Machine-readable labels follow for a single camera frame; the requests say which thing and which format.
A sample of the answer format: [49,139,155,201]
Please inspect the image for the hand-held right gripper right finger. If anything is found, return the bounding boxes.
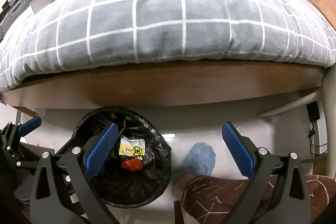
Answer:
[221,122,315,224]

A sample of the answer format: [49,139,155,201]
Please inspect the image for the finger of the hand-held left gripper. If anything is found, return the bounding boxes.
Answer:
[0,116,42,169]

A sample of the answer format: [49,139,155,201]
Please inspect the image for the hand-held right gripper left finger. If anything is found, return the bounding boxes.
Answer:
[30,122,119,224]

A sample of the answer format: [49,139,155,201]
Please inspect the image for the black trash bin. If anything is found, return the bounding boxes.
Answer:
[73,106,173,207]

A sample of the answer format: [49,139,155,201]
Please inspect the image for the yellow sauce packet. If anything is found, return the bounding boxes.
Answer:
[119,135,146,158]

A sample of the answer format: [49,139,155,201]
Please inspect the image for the red crumpled wrapper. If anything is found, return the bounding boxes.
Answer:
[121,158,144,173]

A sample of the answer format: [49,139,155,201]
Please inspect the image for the blue slipper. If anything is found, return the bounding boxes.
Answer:
[183,143,217,178]

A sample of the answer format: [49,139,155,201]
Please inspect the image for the person's brown patterned pants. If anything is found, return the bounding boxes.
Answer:
[172,175,336,224]

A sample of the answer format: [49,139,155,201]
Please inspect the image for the white slanted bed leg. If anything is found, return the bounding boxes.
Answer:
[257,91,321,118]

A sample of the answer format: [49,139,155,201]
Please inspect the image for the dark stool leg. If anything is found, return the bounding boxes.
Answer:
[173,200,186,224]

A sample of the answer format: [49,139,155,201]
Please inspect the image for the black power adapter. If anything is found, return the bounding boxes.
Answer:
[306,101,321,123]

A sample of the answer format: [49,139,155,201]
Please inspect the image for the grey ribbed case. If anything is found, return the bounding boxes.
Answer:
[0,0,35,39]

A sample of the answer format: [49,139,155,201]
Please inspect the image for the white card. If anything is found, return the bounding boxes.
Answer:
[30,0,55,14]

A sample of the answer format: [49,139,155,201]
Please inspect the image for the grey checked bed cover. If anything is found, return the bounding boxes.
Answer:
[0,0,336,93]

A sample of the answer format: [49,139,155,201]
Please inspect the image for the black cable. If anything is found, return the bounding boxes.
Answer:
[308,121,328,156]

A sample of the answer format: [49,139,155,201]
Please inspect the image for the white upright bed post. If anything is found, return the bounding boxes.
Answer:
[316,74,329,156]

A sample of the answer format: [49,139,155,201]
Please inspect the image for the wooden bed frame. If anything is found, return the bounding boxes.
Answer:
[0,60,326,109]

